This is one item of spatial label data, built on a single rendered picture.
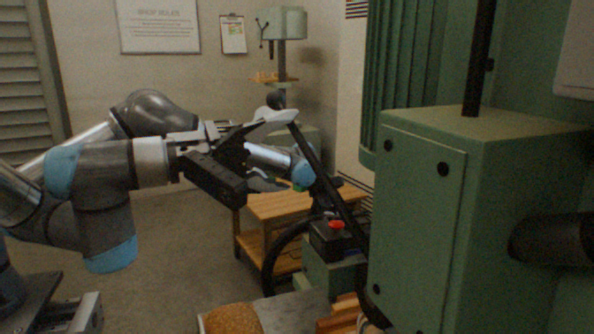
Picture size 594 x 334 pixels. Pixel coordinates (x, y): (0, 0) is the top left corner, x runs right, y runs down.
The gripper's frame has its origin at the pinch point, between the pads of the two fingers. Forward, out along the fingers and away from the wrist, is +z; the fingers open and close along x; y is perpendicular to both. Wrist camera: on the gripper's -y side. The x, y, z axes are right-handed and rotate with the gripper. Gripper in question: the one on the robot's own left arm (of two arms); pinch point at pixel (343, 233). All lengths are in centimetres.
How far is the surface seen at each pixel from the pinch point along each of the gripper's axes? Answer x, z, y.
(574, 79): 27, 35, -75
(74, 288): 99, -74, 141
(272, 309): 28.3, 21.2, -17.6
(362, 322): 24, 33, -41
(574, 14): 27, 33, -77
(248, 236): -2, -76, 122
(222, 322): 37.6, 23.0, -22.4
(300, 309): 23.7, 22.6, -18.4
